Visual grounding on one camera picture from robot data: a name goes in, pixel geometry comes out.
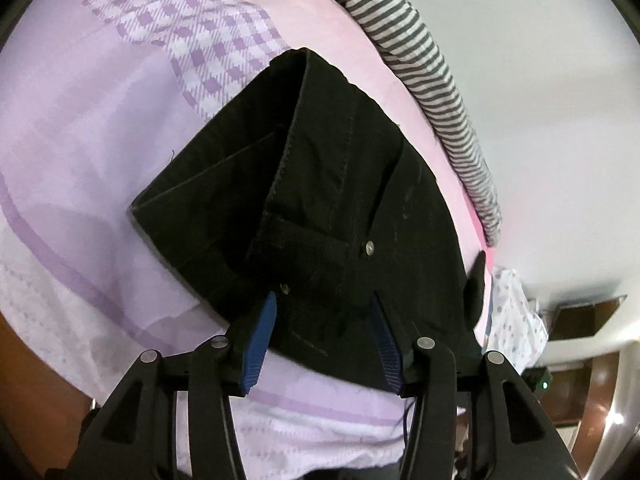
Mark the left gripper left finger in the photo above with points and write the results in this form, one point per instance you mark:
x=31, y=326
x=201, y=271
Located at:
x=133, y=434

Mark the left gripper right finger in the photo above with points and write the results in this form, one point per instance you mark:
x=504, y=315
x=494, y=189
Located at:
x=474, y=419

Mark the black pants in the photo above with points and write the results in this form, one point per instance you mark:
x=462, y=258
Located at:
x=303, y=188

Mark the white patterned quilt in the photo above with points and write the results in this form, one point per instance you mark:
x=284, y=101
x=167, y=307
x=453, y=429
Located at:
x=514, y=327

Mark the grey white striped blanket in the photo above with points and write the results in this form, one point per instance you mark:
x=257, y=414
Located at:
x=408, y=48

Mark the pink purple bed sheet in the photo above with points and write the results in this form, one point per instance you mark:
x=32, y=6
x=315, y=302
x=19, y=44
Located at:
x=97, y=98

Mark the wooden wall cabinet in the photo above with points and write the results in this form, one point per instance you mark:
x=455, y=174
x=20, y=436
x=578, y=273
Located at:
x=575, y=321

